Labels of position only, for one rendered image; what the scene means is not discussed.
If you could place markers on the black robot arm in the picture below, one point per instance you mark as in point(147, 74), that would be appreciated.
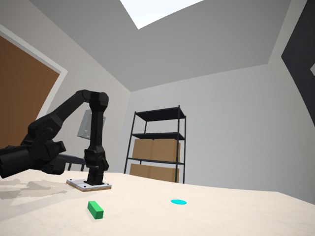
point(38, 146)

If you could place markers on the cyan circle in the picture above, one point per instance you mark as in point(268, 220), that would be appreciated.
point(179, 202)

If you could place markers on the green rectangular post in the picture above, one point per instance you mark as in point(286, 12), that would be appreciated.
point(95, 210)

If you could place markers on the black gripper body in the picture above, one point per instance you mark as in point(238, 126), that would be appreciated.
point(57, 165)

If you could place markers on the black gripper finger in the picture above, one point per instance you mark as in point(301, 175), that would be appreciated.
point(47, 170)

